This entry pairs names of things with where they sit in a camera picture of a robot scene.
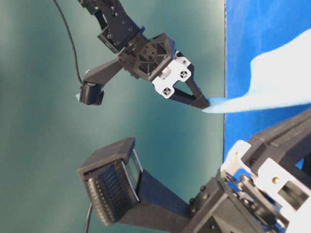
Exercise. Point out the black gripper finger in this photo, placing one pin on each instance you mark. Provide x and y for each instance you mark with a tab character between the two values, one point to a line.
286	143
199	99
183	97

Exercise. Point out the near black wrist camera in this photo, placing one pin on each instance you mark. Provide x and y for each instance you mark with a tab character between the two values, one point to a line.
120	190

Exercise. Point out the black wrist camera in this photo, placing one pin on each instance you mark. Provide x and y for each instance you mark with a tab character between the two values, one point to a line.
92	87
120	190

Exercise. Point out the near black white gripper body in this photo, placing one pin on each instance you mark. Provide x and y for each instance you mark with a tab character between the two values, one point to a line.
257	189

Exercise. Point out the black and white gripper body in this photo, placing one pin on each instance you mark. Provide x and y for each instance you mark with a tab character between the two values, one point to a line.
157	61

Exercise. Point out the dark blue table cloth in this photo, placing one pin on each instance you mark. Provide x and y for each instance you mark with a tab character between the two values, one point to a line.
252	28

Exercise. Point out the light blue towel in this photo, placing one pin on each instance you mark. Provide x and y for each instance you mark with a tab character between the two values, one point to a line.
279	78

